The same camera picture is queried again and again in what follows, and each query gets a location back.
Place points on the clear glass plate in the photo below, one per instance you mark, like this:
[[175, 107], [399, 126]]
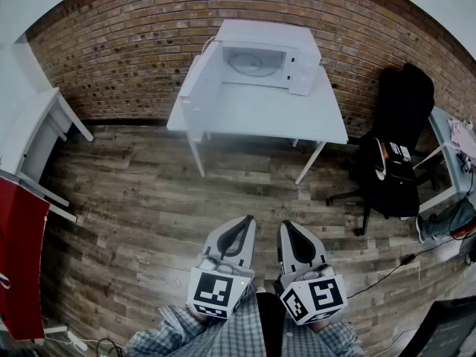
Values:
[[245, 65]]

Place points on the pile of pale cloths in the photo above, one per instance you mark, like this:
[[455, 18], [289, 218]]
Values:
[[461, 136]]

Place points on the white microwave oven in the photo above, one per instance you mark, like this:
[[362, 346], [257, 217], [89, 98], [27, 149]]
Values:
[[260, 32]]

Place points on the black monitor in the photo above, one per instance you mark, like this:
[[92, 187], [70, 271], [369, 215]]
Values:
[[446, 333]]

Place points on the white and orange book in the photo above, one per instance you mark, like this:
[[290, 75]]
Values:
[[381, 162]]

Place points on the small black gadget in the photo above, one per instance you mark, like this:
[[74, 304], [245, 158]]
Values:
[[465, 164]]

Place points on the person's left forearm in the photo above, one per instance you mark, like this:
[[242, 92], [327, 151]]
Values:
[[175, 333]]

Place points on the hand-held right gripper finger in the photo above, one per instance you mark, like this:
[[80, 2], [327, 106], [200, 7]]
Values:
[[310, 251], [285, 251]]

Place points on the person's checked shirt torso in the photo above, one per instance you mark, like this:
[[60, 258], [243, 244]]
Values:
[[245, 325]]

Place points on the grey desk with white legs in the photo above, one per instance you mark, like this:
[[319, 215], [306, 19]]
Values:
[[453, 177]]

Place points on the black flat box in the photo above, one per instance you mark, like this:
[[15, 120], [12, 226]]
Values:
[[403, 175]]

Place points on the white table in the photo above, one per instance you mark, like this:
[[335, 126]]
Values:
[[260, 114]]

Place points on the white power strip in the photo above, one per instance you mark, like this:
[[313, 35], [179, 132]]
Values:
[[78, 342]]

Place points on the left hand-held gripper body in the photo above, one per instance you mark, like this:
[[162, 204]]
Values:
[[212, 292]]

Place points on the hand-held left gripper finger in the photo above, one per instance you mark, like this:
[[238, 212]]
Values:
[[219, 242], [247, 249]]

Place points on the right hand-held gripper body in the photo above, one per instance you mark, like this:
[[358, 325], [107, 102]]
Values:
[[320, 296]]

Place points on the person's black clothing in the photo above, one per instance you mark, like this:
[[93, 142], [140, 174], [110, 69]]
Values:
[[271, 329]]

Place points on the black box with white labels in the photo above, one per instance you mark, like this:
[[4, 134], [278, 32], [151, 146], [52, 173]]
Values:
[[398, 150]]

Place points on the black office chair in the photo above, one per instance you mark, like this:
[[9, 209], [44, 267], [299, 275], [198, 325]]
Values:
[[405, 99]]

